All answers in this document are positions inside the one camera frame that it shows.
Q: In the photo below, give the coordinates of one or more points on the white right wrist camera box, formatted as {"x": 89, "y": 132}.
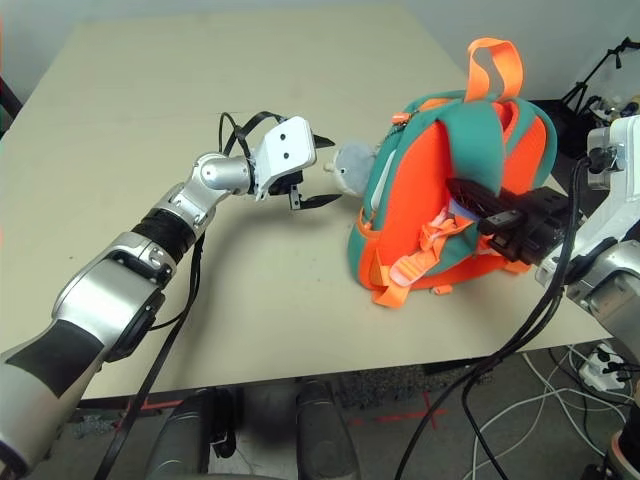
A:
{"x": 622, "y": 145}

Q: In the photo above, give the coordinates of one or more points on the orange and teal backpack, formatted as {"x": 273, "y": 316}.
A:
{"x": 425, "y": 200}

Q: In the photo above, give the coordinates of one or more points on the black tripod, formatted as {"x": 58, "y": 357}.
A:
{"x": 580, "y": 95}

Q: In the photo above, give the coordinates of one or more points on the grey robot leg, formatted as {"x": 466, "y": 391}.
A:
{"x": 180, "y": 440}
{"x": 325, "y": 435}

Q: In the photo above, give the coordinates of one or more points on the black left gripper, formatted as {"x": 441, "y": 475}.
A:
{"x": 290, "y": 184}

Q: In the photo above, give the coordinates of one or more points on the white power strip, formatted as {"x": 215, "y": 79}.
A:
{"x": 600, "y": 372}

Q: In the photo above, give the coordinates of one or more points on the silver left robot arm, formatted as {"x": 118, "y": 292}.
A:
{"x": 100, "y": 300}

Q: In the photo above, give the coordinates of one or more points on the grey robot left leg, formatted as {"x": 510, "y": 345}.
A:
{"x": 180, "y": 440}

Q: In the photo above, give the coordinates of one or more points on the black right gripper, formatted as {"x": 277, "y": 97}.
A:
{"x": 542, "y": 225}

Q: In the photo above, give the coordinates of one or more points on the grey robot right leg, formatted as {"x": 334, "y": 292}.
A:
{"x": 325, "y": 435}

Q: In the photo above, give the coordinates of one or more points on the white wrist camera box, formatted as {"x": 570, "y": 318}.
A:
{"x": 622, "y": 145}
{"x": 287, "y": 150}

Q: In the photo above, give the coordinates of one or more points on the grey white plush toy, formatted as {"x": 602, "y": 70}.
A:
{"x": 352, "y": 165}

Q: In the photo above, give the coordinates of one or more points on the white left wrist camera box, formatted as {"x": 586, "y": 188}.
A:
{"x": 287, "y": 150}

